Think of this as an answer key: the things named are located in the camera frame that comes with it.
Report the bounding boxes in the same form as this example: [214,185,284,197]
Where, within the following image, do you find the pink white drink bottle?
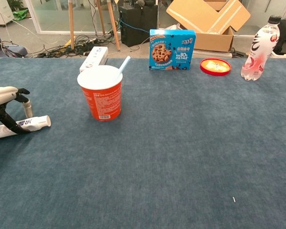
[240,15,282,82]

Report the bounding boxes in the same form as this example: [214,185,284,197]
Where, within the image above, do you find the black flat bracket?
[230,47,245,58]

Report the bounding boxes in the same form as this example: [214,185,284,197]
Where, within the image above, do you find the green bag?
[11,9,29,21]

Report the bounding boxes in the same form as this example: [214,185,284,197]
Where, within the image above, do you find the red paper cup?
[77,65,123,122]

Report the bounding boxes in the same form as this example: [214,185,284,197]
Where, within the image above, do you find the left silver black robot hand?
[0,86,33,135]

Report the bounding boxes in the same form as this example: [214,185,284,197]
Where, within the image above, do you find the short wooden easel leg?
[96,0,106,36]

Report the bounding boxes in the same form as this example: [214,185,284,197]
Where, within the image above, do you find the floor cable bundle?
[37,33,121,59]

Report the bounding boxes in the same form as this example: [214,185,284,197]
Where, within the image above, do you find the white toothpaste carton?
[79,46,109,73]

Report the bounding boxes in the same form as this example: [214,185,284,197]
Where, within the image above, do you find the blue cookie box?
[149,29,196,71]

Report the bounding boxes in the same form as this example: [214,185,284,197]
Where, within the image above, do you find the red round lid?
[199,58,232,76]

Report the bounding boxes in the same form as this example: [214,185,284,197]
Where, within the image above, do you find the dark blue rounded machine base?
[0,20,28,58]

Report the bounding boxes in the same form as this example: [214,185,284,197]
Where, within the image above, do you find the white toothpaste tube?
[0,115,51,142]

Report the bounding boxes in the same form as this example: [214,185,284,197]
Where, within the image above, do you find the blue table mat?
[0,57,286,229]

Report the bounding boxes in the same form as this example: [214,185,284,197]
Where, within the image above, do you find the aluminium rail stack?
[192,49,233,59]

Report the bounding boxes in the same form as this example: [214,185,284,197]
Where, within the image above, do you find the light blue toothbrush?
[109,55,131,86]

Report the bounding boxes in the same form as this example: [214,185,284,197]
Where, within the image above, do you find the open cardboard box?
[166,0,251,53]

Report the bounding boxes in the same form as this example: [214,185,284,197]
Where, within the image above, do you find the white cabinet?
[0,0,15,25]

